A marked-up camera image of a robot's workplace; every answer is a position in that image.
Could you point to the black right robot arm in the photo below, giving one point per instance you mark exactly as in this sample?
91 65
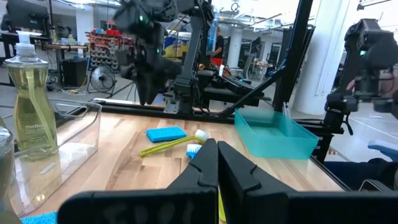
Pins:
189 62

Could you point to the blue dish brush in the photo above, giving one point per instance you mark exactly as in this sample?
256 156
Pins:
192 151

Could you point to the red parts shelf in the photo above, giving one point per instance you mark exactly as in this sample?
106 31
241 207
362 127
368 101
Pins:
113 32

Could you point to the clear plastic bin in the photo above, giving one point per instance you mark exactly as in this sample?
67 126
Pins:
77 149

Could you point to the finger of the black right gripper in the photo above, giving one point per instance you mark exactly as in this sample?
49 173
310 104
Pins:
155 88
143 90

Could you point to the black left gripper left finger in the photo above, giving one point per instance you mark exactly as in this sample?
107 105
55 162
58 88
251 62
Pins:
186 205

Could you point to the blue sponge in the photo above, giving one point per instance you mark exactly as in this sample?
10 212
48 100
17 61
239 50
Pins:
166 133
40 218

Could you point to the yellow dish brush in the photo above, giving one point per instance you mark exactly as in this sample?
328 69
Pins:
222 211

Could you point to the teal plastic bin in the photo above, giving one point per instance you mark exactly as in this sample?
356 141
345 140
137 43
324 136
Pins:
273 144

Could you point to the white pillar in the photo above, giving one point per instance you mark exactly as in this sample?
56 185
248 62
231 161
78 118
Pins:
235 49

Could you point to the black computer tower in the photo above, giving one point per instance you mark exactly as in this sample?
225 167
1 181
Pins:
74 73

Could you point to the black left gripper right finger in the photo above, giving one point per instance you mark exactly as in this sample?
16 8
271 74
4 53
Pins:
264 208

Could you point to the blue chair armrest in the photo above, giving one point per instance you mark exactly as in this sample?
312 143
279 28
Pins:
384 147

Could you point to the copper top table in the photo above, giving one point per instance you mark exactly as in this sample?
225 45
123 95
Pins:
68 47

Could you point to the black aluminium table frame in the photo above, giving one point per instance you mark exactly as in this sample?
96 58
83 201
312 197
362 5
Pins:
295 46

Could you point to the lime green dish brush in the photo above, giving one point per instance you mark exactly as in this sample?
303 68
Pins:
201 136

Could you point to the black floor fan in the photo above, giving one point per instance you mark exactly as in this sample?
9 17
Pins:
102 79

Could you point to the yellow blue container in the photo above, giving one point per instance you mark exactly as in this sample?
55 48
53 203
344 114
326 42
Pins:
174 49

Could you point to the black monitor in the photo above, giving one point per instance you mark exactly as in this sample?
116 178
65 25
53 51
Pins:
28 14

